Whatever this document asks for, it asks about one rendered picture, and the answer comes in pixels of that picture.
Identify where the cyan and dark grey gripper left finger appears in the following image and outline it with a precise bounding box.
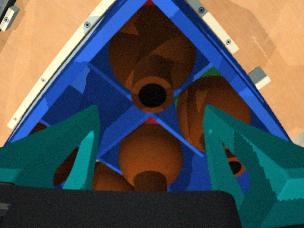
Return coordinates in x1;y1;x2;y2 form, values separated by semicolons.
0;105;100;190

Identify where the blue bottle crate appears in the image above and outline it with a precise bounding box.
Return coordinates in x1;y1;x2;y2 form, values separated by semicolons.
3;0;293;191

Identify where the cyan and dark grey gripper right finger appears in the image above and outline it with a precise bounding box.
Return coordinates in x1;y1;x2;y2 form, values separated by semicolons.
203;105;304;228

